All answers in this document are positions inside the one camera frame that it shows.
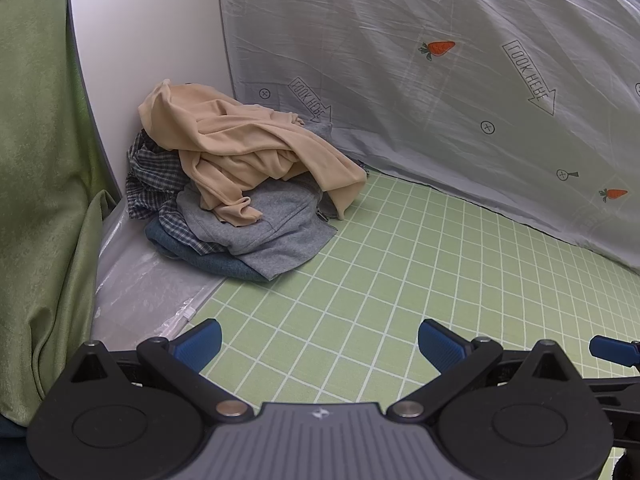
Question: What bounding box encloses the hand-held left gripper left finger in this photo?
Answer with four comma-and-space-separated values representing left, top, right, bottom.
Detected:
67, 319, 253, 422

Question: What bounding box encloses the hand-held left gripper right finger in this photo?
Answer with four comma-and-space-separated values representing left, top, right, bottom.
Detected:
387, 319, 582, 421

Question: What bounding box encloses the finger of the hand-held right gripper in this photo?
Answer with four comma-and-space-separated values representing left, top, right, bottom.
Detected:
589, 335, 640, 367
585, 377, 640, 450

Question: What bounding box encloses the beige long-sleeve top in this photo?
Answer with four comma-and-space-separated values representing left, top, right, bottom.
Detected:
137, 80, 369, 226

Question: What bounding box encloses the clear plastic sheet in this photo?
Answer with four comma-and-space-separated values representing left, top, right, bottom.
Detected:
90, 197, 228, 353

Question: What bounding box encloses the green checked bed sheet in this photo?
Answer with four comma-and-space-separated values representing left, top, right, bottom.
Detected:
187, 166, 640, 480

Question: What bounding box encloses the blue knit sweater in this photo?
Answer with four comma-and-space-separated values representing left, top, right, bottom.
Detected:
145, 222, 271, 283

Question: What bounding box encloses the grey zip hoodie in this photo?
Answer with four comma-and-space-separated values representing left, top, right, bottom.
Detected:
176, 120, 338, 281

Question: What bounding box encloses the dark checked shirt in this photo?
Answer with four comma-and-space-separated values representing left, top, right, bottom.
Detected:
125, 129, 231, 256

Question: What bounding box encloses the green curtain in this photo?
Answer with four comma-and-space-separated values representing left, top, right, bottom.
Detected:
0, 0, 126, 428

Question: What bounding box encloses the grey carrot-print sheet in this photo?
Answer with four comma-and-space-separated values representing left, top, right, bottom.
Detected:
215, 0, 640, 276

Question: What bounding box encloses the white board panel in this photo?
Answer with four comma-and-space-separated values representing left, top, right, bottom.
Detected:
66, 0, 236, 203

